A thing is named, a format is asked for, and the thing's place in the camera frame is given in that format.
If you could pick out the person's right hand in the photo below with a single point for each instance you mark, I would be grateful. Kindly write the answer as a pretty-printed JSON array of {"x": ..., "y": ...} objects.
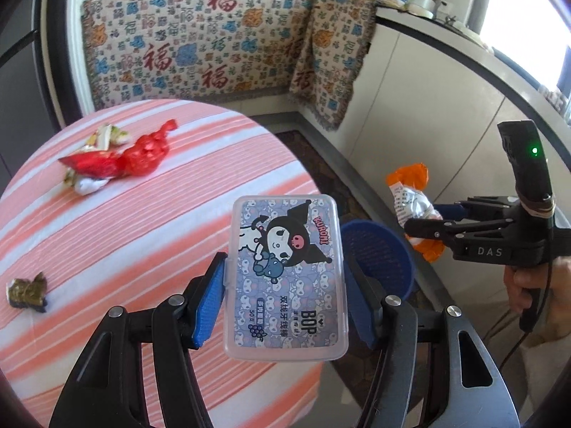
[{"x": 560, "y": 303}]

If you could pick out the hexagon patterned floor rug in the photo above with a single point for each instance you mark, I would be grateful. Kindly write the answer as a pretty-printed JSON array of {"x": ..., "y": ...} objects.
[{"x": 312, "y": 160}]

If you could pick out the blue plastic waste basket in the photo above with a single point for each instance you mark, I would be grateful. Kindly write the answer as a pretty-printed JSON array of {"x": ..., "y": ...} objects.
[{"x": 383, "y": 254}]

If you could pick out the dark gold wrapper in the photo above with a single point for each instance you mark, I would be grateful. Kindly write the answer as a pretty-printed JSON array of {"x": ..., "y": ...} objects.
[{"x": 26, "y": 292}]

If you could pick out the red plastic bag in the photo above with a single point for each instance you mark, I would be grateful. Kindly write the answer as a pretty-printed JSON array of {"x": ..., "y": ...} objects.
[{"x": 145, "y": 154}]

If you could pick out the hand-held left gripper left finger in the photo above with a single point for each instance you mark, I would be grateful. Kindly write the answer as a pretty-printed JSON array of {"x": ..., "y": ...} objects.
[{"x": 209, "y": 303}]

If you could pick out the pink white striped tablecloth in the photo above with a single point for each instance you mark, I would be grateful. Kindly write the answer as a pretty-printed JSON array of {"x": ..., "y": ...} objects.
[{"x": 134, "y": 232}]

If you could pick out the orange plastic bag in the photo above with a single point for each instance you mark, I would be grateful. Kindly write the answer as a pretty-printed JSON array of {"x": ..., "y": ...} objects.
[{"x": 412, "y": 200}]

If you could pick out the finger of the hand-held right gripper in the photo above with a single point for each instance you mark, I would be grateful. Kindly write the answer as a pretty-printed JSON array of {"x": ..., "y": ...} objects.
[
  {"x": 450, "y": 212},
  {"x": 432, "y": 228}
]

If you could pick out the cartoon print plastic box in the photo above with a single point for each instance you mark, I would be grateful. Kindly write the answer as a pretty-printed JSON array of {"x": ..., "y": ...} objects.
[{"x": 285, "y": 276}]

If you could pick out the red snack bag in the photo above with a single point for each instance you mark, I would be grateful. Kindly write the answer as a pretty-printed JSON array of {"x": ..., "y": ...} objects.
[{"x": 91, "y": 163}]

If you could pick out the large patterned cloth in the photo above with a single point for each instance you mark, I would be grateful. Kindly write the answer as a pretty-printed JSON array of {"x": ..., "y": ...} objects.
[{"x": 200, "y": 53}]

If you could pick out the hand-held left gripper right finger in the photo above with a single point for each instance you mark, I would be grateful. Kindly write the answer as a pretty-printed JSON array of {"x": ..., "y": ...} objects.
[{"x": 363, "y": 316}]

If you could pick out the white kitchen cabinet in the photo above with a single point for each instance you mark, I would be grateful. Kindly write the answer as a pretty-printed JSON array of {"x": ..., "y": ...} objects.
[{"x": 446, "y": 98}]

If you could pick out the small white wrapper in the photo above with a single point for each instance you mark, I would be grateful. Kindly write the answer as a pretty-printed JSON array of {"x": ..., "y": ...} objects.
[{"x": 87, "y": 186}]

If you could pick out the grey refrigerator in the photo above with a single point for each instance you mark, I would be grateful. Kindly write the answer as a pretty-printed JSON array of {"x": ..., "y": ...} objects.
[{"x": 22, "y": 76}]

